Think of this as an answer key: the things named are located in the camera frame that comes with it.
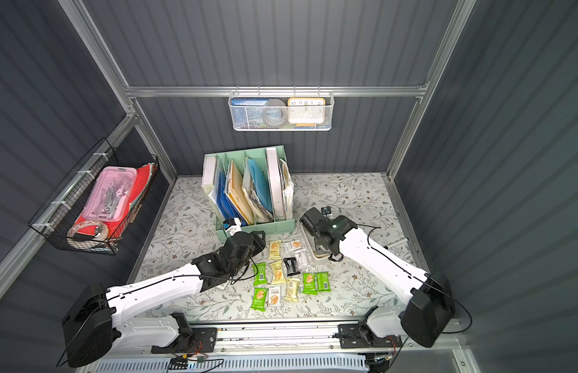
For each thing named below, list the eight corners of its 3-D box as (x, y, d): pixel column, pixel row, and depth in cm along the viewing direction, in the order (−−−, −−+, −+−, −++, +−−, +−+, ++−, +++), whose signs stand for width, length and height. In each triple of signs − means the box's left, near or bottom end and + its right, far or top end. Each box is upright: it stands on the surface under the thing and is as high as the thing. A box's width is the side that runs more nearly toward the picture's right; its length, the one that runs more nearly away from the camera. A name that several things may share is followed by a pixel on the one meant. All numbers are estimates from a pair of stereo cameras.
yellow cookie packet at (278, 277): (272, 286, 86) (271, 284, 85) (270, 264, 92) (270, 261, 90) (286, 284, 87) (286, 282, 85) (284, 262, 92) (284, 260, 91)
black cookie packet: (287, 276, 88) (287, 274, 87) (283, 260, 93) (283, 258, 91) (299, 273, 89) (299, 271, 87) (295, 257, 93) (295, 255, 92)
